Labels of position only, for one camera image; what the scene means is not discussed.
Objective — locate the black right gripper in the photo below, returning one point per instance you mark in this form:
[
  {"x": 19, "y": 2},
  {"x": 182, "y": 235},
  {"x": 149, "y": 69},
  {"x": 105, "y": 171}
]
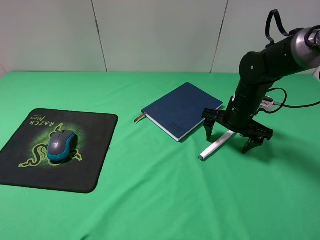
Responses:
[{"x": 238, "y": 117}]

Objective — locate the grey teal computer mouse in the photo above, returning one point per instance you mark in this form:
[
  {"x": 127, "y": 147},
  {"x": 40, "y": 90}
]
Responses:
[{"x": 58, "y": 148}]

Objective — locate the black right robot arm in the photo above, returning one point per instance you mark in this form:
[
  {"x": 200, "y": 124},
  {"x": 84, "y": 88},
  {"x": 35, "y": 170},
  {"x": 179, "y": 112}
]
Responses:
[{"x": 258, "y": 72}]

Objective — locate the white marker pen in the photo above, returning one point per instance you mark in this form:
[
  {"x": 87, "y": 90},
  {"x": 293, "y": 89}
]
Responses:
[{"x": 215, "y": 145}]

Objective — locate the dark blue notebook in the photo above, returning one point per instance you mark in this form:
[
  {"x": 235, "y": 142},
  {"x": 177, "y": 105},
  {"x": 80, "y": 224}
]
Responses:
[{"x": 180, "y": 111}]

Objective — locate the black green mouse pad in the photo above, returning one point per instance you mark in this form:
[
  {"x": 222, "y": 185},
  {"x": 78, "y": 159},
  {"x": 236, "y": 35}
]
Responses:
[{"x": 25, "y": 161}]

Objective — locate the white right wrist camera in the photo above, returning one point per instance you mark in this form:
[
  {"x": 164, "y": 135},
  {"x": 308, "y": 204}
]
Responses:
[{"x": 268, "y": 104}]

